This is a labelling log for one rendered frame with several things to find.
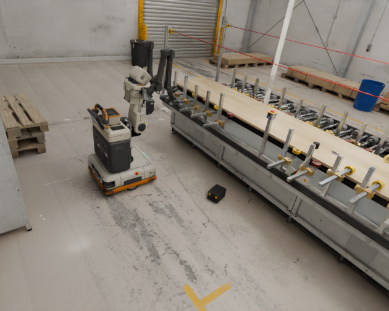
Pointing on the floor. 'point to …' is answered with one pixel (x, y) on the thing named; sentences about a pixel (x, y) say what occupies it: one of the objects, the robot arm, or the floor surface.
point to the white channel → (279, 50)
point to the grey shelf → (1, 176)
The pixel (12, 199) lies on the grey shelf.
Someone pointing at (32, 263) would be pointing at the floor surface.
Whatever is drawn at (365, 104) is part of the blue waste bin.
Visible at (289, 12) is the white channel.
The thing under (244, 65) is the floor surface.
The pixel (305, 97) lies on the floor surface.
